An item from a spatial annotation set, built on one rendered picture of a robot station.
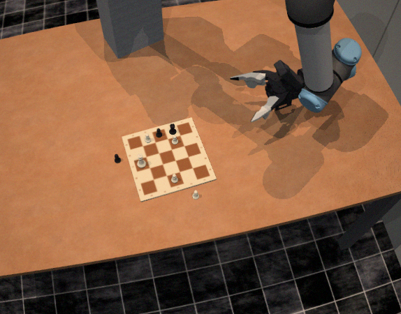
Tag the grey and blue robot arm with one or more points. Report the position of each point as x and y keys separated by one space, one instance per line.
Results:
x=320 y=64

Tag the chessboard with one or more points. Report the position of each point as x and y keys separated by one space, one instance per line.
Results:
x=187 y=159

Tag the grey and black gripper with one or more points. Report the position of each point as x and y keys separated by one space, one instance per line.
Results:
x=277 y=89

